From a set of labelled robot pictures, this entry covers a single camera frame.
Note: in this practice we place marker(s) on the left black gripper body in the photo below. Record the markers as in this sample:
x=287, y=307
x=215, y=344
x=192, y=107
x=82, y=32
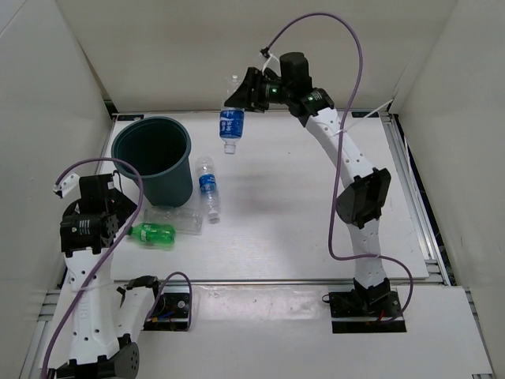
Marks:
x=123, y=208

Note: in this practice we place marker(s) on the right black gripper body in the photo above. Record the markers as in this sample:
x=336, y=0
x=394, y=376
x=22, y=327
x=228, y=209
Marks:
x=275, y=92

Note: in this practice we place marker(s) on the short blue-label water bottle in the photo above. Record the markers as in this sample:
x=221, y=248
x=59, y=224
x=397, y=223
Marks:
x=231, y=119

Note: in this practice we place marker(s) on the green plastic soda bottle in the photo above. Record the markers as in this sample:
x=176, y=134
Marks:
x=153, y=234

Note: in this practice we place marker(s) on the tall blue-label water bottle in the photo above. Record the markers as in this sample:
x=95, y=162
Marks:
x=209, y=192

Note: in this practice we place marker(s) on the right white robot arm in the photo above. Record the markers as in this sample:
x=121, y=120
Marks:
x=364, y=186

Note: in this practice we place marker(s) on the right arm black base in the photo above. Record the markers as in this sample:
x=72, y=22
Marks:
x=349, y=315

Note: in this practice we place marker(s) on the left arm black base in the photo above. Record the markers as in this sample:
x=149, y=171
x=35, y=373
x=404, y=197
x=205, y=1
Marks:
x=172, y=311

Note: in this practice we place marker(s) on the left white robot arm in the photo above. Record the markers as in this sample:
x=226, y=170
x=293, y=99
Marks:
x=107, y=320

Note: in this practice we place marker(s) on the dark teal plastic bin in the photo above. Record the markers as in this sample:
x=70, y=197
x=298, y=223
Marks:
x=159, y=148

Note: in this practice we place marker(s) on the clear crushed plastic bottle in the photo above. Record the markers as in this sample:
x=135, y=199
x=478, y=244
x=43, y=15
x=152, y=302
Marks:
x=183, y=220

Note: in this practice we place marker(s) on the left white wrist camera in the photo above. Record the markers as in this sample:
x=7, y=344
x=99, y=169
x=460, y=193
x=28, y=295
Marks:
x=66, y=185

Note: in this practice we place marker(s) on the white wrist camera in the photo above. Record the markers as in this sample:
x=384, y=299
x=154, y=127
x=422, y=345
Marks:
x=269, y=62
x=66, y=185

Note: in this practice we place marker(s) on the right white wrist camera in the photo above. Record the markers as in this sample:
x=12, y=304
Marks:
x=269, y=62

